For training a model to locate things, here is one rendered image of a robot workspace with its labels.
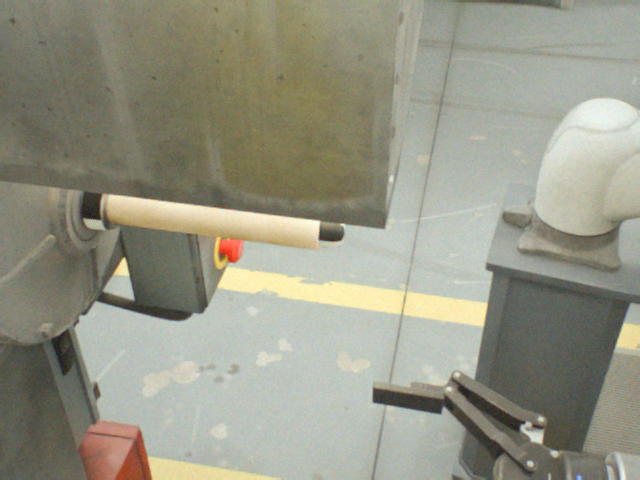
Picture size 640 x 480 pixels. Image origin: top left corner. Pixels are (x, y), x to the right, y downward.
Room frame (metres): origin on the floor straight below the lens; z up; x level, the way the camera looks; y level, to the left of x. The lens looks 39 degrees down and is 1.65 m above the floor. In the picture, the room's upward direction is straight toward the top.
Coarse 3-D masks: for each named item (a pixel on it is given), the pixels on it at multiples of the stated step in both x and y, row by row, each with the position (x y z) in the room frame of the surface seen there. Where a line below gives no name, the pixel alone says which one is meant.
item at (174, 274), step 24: (144, 240) 0.73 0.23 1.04; (168, 240) 0.72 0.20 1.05; (192, 240) 0.72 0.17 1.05; (216, 240) 0.78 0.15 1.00; (144, 264) 0.73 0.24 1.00; (168, 264) 0.72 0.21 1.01; (192, 264) 0.72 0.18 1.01; (216, 264) 0.76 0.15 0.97; (144, 288) 0.73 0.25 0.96; (168, 288) 0.72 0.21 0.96; (192, 288) 0.72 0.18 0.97; (216, 288) 0.76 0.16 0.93; (144, 312) 0.75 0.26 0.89; (168, 312) 0.76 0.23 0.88; (192, 312) 0.72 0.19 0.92
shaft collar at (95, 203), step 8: (88, 192) 0.52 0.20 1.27; (88, 200) 0.51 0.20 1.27; (96, 200) 0.51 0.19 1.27; (104, 200) 0.51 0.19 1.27; (88, 208) 0.51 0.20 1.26; (96, 208) 0.51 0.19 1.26; (104, 208) 0.51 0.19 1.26; (88, 216) 0.50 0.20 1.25; (96, 216) 0.50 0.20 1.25; (104, 216) 0.50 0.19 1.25; (88, 224) 0.51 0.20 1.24; (96, 224) 0.50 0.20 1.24; (104, 224) 0.50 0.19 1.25; (112, 224) 0.51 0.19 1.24
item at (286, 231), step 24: (120, 216) 0.51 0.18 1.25; (144, 216) 0.50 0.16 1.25; (168, 216) 0.50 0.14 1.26; (192, 216) 0.50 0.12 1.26; (216, 216) 0.49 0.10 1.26; (240, 216) 0.49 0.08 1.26; (264, 216) 0.49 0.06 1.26; (264, 240) 0.48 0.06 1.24; (288, 240) 0.48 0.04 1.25; (312, 240) 0.47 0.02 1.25
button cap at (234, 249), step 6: (234, 240) 0.78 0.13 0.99; (240, 240) 0.79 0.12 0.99; (222, 246) 0.79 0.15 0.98; (228, 246) 0.78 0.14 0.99; (234, 246) 0.78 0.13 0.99; (240, 246) 0.79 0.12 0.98; (222, 252) 0.78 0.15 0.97; (228, 252) 0.77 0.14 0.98; (234, 252) 0.77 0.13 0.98; (240, 252) 0.78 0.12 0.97; (228, 258) 0.77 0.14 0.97; (234, 258) 0.77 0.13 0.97; (240, 258) 0.78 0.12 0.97
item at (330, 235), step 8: (320, 224) 0.48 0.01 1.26; (328, 224) 0.48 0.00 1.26; (336, 224) 0.48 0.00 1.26; (320, 232) 0.48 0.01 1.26; (328, 232) 0.48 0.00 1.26; (336, 232) 0.48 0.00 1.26; (344, 232) 0.48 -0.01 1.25; (320, 240) 0.48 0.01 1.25; (328, 240) 0.47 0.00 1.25; (336, 240) 0.47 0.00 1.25; (344, 240) 0.48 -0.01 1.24
